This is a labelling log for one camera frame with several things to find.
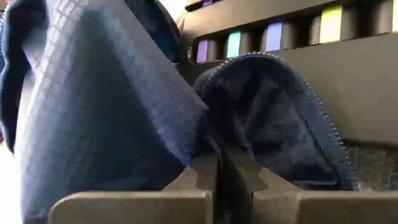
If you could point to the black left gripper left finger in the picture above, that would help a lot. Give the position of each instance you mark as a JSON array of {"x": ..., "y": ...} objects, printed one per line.
[{"x": 130, "y": 208}]

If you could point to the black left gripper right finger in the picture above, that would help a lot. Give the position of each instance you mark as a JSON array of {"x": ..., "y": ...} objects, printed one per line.
[{"x": 326, "y": 208}]

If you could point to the navy blue backpack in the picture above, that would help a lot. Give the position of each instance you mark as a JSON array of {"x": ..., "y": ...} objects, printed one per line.
[{"x": 93, "y": 109}]

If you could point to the black coloured marker case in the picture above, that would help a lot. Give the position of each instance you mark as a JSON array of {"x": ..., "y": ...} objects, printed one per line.
[{"x": 357, "y": 93}]

